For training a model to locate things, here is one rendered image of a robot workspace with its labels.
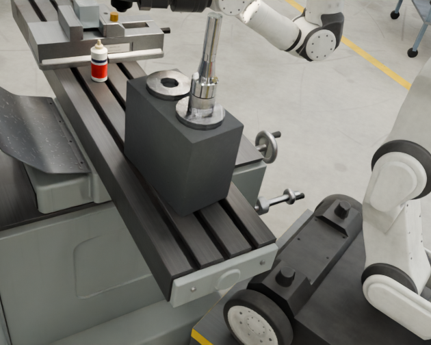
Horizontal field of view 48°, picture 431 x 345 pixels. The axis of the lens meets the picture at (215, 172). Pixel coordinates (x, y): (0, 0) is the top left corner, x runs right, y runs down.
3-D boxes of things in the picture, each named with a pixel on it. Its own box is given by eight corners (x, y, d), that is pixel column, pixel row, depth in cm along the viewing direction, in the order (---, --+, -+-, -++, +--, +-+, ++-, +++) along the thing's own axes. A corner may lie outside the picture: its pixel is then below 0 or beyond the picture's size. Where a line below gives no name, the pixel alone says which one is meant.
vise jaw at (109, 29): (110, 16, 139) (110, 3, 136) (124, 36, 131) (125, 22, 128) (89, 17, 136) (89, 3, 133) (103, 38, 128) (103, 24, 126)
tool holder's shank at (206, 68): (198, 70, 84) (207, 9, 77) (216, 74, 84) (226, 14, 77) (194, 79, 82) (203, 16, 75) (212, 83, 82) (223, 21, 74)
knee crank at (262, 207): (297, 192, 173) (302, 179, 169) (307, 203, 170) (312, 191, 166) (246, 208, 163) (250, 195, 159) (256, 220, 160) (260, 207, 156)
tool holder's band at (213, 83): (194, 72, 86) (195, 68, 85) (220, 79, 85) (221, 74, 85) (188, 85, 82) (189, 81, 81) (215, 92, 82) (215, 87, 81)
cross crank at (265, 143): (263, 147, 175) (270, 120, 167) (282, 168, 168) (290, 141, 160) (226, 157, 167) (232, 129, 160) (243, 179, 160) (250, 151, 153)
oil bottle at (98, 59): (104, 73, 129) (104, 35, 121) (109, 81, 126) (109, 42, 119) (89, 75, 127) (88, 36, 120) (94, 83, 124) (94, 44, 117)
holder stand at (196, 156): (169, 138, 112) (178, 61, 99) (228, 197, 101) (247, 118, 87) (123, 153, 106) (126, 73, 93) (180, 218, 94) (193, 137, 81)
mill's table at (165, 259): (79, 8, 173) (78, -14, 167) (275, 270, 98) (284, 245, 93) (11, 14, 162) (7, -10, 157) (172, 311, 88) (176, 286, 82)
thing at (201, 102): (191, 98, 89) (194, 72, 86) (215, 105, 89) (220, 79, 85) (185, 112, 86) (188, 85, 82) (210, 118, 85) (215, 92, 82)
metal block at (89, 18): (93, 17, 133) (92, -4, 129) (99, 27, 129) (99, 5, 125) (74, 18, 131) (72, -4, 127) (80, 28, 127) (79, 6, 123)
